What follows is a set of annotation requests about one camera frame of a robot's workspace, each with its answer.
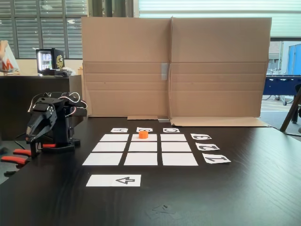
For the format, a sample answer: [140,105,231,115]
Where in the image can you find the white paper grid square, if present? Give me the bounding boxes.
[128,142,158,152]
[160,134,188,142]
[81,153,123,166]
[161,153,199,166]
[161,142,192,152]
[92,142,127,152]
[123,153,158,166]
[99,134,130,142]
[131,134,158,142]

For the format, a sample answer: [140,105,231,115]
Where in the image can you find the dark wooden counter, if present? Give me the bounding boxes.
[0,75,83,142]

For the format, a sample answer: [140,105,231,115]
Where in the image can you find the black mini fridge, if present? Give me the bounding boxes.
[35,48,64,76]

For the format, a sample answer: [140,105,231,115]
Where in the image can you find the white plastic bag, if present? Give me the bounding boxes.
[0,40,20,74]

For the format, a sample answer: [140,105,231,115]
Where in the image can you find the white arrow paper sheet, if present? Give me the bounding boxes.
[86,174,142,187]

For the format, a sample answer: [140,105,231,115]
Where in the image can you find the paper sheet number 3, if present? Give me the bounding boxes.
[190,133,212,140]

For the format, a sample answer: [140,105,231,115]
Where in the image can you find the paper sheet number 2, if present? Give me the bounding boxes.
[195,142,221,151]

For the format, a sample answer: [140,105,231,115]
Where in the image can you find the paper sheet number 1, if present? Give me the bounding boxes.
[202,153,232,165]

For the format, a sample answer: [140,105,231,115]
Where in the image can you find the brown cardboard screen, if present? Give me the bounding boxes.
[81,16,272,128]

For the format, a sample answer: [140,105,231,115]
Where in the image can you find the black stand leg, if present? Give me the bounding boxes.
[279,83,301,133]

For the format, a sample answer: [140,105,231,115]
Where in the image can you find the blue container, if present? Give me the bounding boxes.
[288,43,301,75]

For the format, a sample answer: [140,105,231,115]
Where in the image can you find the black power cable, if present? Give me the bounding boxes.
[14,133,28,149]

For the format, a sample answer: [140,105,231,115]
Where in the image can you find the white red servo cable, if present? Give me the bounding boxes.
[28,92,87,117]

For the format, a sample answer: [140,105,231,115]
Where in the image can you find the red handled spring clamp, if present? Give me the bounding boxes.
[0,148,32,168]

